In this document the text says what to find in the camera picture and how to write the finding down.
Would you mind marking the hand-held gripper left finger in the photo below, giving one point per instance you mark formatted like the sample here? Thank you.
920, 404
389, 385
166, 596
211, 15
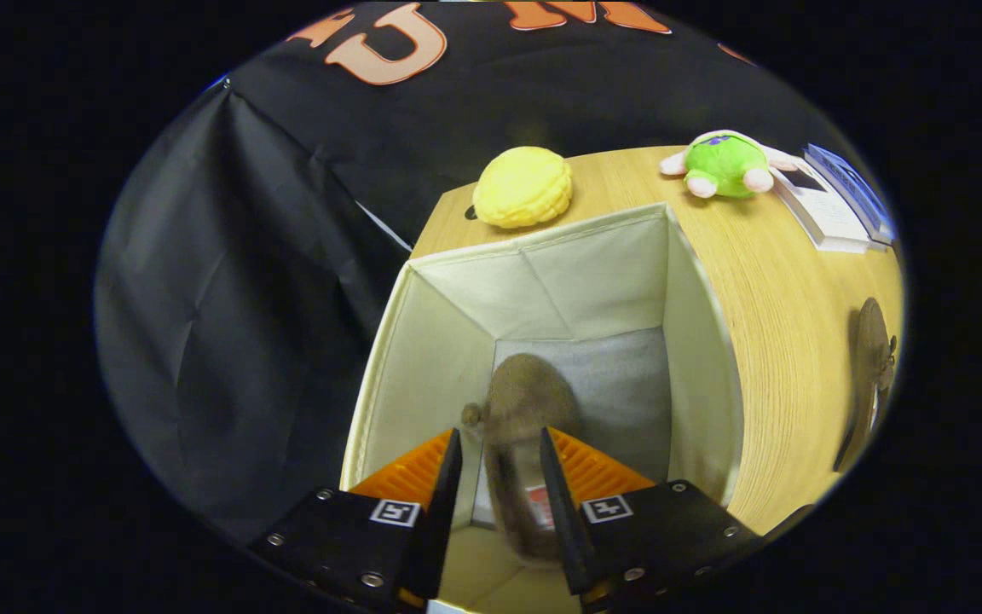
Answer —
444, 512

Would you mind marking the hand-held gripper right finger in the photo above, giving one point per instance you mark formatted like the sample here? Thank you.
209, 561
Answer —
563, 520

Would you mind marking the brown fuzzy shoe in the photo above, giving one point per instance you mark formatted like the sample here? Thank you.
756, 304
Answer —
525, 401
870, 358

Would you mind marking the cream fabric storage box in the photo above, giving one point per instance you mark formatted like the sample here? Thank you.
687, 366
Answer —
457, 341

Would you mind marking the black backdrop cloth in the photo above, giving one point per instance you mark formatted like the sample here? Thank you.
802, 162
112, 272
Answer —
244, 298

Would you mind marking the yellow round plush toy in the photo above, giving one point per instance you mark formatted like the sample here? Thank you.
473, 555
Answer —
523, 188

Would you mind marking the green and pink plush toy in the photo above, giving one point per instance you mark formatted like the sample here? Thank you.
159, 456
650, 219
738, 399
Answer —
725, 166

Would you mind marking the white book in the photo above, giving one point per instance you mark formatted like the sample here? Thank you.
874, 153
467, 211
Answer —
828, 213

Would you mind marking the blue book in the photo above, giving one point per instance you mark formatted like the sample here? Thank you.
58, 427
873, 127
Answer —
881, 234
849, 183

